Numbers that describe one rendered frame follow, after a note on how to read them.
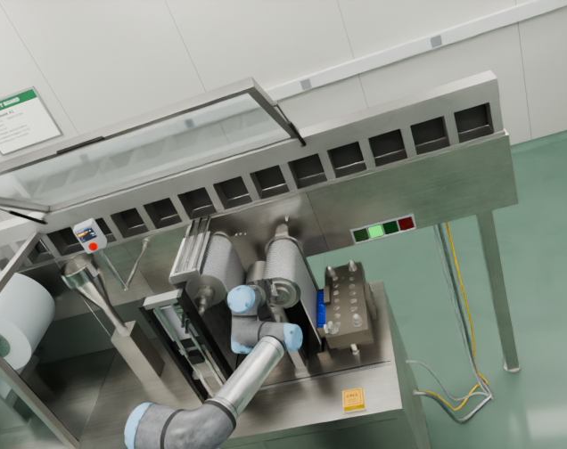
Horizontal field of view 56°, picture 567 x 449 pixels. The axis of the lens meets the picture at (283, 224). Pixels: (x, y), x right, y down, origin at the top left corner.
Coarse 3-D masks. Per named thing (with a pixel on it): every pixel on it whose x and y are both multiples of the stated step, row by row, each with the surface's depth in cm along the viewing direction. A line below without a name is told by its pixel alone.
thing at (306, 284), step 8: (304, 264) 212; (304, 272) 208; (304, 280) 204; (304, 288) 201; (312, 288) 214; (304, 296) 197; (312, 296) 210; (304, 304) 194; (312, 304) 207; (312, 312) 203; (312, 320) 200
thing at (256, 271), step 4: (252, 264) 215; (256, 264) 213; (260, 264) 213; (264, 264) 213; (248, 268) 217; (252, 268) 212; (256, 268) 211; (260, 268) 210; (264, 268) 210; (248, 272) 213; (252, 272) 210; (256, 272) 209; (260, 272) 208; (264, 272) 209; (248, 276) 210; (252, 276) 207; (256, 276) 206; (260, 276) 206; (248, 280) 208; (252, 280) 205
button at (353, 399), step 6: (348, 390) 187; (354, 390) 186; (360, 390) 185; (342, 396) 185; (348, 396) 185; (354, 396) 184; (360, 396) 183; (348, 402) 183; (354, 402) 182; (360, 402) 181; (348, 408) 182; (354, 408) 182; (360, 408) 182
